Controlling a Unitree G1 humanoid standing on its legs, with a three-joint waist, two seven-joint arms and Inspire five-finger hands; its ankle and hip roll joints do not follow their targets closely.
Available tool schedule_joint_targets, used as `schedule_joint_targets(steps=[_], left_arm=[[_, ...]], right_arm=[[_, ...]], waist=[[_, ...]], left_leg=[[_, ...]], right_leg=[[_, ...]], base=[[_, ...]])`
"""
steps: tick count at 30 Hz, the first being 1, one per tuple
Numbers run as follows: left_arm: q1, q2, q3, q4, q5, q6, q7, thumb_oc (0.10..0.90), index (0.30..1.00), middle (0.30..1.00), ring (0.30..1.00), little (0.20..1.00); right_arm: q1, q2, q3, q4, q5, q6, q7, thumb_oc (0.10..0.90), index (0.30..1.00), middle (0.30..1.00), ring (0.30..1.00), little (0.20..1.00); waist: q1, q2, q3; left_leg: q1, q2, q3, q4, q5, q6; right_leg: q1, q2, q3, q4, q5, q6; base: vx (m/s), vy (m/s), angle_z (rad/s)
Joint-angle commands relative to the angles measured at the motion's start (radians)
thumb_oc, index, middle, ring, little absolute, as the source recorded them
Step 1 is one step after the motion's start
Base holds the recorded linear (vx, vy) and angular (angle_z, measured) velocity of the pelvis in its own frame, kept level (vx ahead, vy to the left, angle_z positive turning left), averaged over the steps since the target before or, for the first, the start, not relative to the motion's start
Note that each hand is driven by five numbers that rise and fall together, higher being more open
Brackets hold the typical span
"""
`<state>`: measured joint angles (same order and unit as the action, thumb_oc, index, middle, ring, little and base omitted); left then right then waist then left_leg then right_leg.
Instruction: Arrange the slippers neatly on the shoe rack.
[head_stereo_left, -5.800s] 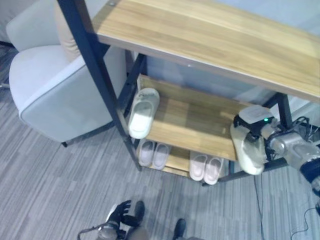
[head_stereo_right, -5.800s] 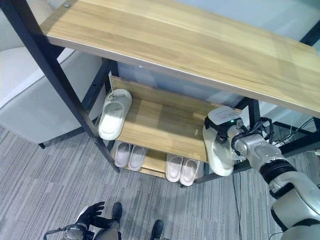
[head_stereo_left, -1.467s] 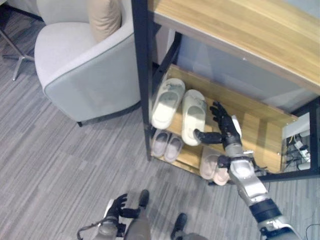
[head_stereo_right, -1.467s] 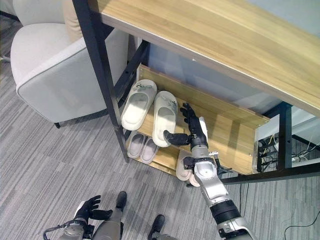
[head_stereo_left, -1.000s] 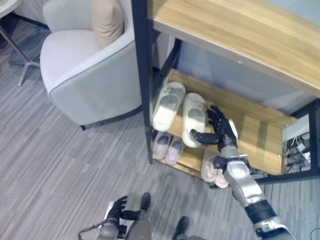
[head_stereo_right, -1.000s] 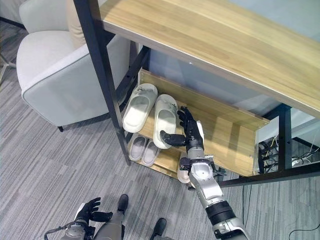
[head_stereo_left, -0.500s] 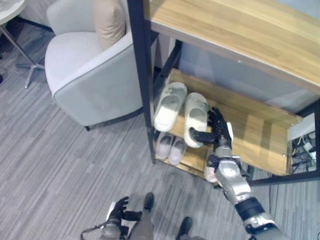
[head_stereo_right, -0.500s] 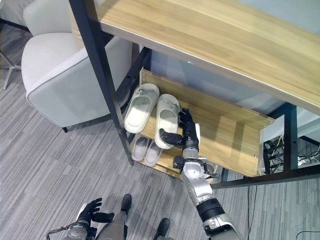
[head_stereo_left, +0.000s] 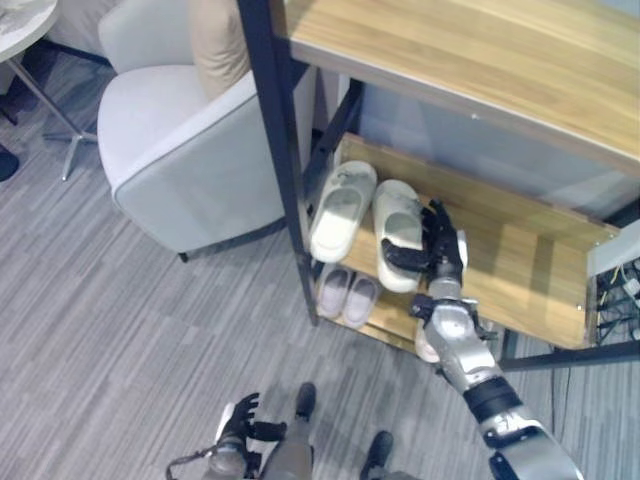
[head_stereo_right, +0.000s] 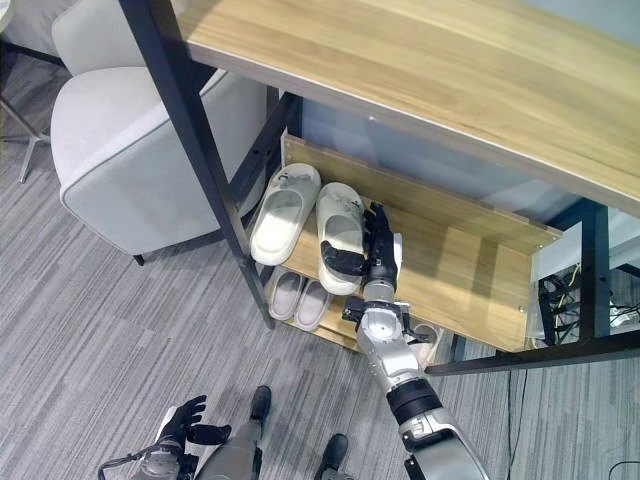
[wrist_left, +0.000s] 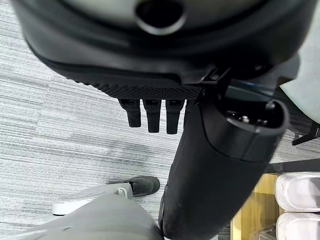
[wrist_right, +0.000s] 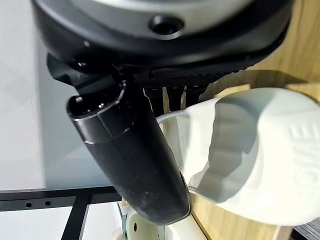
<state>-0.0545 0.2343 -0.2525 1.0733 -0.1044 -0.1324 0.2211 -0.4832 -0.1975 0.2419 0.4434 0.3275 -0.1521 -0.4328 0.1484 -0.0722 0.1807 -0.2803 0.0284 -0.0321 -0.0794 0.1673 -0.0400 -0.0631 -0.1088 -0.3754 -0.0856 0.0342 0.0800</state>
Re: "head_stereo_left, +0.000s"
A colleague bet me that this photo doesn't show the robot leg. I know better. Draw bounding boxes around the robot leg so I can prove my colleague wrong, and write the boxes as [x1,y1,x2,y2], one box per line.
[259,382,318,480]
[360,430,416,480]

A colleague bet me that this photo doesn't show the light grey armchair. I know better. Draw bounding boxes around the light grey armchair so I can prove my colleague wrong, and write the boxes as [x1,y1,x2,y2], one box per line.
[96,0,317,263]

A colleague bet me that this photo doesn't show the robot right leg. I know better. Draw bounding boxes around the robot right leg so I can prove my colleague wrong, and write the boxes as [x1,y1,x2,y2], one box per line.
[360,430,416,480]

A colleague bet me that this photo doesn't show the robot left leg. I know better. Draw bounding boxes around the robot left leg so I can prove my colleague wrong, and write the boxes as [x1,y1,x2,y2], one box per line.
[259,382,318,480]

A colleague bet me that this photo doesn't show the tangle of cables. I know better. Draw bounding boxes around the tangle of cables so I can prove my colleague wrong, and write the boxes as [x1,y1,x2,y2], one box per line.
[595,261,640,347]

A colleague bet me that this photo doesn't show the person's dark shoe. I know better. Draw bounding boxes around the person's dark shoe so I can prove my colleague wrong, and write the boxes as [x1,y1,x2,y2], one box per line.
[0,151,21,184]

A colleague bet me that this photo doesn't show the round white marble table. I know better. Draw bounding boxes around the round white marble table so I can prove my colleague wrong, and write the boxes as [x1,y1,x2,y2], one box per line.
[0,0,99,182]

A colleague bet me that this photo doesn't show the pale slipper on floor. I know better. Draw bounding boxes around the pale slipper on floor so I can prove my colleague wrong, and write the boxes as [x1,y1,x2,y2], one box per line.
[414,325,442,364]

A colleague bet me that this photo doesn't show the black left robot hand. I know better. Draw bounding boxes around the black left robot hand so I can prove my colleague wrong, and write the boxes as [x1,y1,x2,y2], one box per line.
[216,392,288,442]

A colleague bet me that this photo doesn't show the beige cushion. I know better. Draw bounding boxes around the beige cushion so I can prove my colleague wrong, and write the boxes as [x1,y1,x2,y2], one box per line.
[191,0,251,101]

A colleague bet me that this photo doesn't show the small pale pink slipper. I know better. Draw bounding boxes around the small pale pink slipper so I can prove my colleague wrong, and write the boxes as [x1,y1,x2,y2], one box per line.
[318,266,353,319]
[343,275,381,330]

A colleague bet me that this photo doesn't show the cream rubber slipper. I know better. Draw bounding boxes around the cream rubber slipper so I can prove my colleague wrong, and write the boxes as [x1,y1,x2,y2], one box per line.
[309,160,378,263]
[372,179,427,294]

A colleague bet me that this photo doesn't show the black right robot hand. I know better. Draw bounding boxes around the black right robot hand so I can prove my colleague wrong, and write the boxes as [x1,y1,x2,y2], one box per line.
[379,198,469,275]

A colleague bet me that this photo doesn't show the wooden shoe rack black frame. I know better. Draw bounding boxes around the wooden shoe rack black frame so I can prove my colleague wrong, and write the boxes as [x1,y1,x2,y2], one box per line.
[236,0,640,373]

